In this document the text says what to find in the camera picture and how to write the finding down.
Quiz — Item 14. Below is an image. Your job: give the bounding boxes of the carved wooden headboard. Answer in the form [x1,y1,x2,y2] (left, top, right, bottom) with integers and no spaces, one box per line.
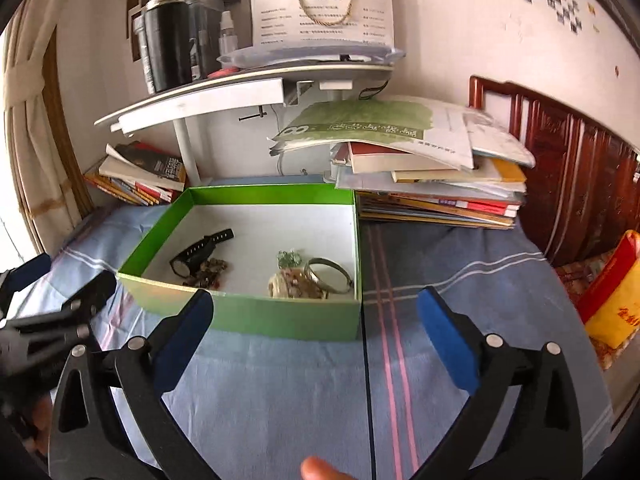
[468,75,640,269]

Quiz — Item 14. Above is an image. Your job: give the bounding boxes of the brown wooden frame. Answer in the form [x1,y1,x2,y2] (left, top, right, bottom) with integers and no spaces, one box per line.
[42,35,97,217]

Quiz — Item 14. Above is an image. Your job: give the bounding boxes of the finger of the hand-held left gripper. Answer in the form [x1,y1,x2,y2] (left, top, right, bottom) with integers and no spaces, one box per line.
[0,253,53,318]
[0,270,119,361]

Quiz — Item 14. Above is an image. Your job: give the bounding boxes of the small white dropper bottle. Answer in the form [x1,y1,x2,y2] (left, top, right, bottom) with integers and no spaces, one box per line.
[218,10,240,59]

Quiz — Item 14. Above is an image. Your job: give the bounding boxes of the white shelf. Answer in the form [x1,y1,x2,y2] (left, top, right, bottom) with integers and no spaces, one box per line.
[94,52,407,187]

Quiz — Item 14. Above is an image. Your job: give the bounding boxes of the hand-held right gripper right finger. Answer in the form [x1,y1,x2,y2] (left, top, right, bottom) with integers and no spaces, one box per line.
[416,286,599,480]

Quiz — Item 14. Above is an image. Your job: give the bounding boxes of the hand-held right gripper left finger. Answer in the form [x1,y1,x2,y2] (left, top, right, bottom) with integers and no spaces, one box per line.
[48,289,221,480]

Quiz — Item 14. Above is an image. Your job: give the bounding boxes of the person's right hand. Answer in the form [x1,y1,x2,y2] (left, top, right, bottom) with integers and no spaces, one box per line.
[301,456,352,480]

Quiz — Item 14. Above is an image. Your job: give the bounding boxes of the black wristwatch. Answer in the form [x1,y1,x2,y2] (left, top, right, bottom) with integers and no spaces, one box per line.
[169,228,235,278]

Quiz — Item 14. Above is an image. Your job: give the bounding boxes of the black tumbler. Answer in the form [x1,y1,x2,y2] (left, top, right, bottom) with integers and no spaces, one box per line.
[142,0,196,94]

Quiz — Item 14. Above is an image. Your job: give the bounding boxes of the silver bangle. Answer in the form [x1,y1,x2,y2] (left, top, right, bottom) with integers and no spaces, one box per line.
[304,257,355,294]

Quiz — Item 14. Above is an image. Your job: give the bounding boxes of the white paper bag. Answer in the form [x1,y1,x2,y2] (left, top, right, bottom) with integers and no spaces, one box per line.
[251,0,394,52]

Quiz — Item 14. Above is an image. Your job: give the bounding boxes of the brown wall picture frames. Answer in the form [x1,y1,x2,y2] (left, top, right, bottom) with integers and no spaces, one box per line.
[124,0,154,61]

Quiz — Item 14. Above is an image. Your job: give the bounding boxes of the small stack of books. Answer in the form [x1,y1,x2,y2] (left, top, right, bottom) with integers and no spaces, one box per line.
[82,141,188,207]

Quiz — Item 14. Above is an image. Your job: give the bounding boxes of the brown wooden bead bracelet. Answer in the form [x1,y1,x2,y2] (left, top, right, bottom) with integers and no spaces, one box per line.
[184,258,229,288]

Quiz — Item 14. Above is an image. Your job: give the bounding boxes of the dark storage container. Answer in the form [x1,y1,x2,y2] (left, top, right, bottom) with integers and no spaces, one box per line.
[187,0,224,82]

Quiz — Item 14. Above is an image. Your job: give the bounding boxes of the blue striped bedsheet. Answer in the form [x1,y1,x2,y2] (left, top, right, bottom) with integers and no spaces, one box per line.
[30,175,614,480]

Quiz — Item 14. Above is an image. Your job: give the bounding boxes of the red and yellow cushion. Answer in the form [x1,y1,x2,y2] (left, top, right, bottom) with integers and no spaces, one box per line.
[575,230,640,351]

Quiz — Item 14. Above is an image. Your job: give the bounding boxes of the large stack of books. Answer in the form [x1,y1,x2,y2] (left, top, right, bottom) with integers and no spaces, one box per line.
[270,99,537,231]

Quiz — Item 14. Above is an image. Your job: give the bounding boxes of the beige curtain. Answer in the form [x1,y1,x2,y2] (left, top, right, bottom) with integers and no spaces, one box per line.
[0,0,85,257]

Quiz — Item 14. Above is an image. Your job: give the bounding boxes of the green cardboard box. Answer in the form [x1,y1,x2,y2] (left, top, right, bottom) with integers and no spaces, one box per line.
[116,183,363,343]

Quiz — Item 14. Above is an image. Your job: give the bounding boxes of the red and pink bead bracelet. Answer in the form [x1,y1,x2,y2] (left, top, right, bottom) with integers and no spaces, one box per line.
[267,267,315,300]

